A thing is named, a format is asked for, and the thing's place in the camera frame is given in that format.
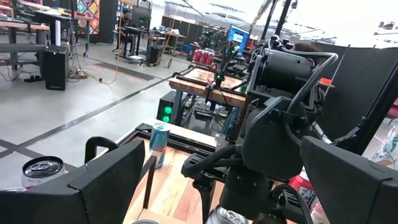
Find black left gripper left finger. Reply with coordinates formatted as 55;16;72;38
0;138;146;224

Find small orange object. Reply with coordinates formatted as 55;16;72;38
318;77;335;89

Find black box green lights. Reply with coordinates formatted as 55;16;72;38
155;90;175;124

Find silver palm print tall can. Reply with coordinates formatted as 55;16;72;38
369;123;398;170

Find white red raspberry lime can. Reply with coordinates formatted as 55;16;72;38
21;155;67;190
205;206;251;224

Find black diagonal frame strut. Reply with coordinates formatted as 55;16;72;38
334;62;398;156

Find yellow background cable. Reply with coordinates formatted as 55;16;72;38
101;8;126;85

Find black office desk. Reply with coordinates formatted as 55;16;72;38
113;26;150;63

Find black braided cable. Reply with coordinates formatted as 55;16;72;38
181;144;245;179

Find blue lit computer monitor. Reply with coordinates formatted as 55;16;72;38
227;24;251;53

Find wooden workbench desk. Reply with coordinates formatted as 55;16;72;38
0;17;51;72

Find black background tripod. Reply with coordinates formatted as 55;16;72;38
68;17;83;73

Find blue silver energy drink can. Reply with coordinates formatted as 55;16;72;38
149;122;171;170

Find black aluminium table frame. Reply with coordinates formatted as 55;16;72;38
116;122;220;158

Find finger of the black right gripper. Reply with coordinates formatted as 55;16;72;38
192;179;217;224

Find colourful patterned wall art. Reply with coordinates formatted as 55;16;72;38
76;0;101;35

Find person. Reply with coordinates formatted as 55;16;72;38
119;7;134;47

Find black table clamp handle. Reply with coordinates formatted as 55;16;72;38
85;136;119;165

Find black computer tower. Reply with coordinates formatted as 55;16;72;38
42;45;70;91
148;45;164;65

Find neighbouring wooden robot table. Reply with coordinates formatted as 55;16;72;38
169;66;248;126

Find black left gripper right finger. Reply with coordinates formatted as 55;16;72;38
300;135;398;224

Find black partition panel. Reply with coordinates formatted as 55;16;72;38
310;42;398;142

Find black frame wooden shelf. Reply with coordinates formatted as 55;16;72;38
136;154;158;211

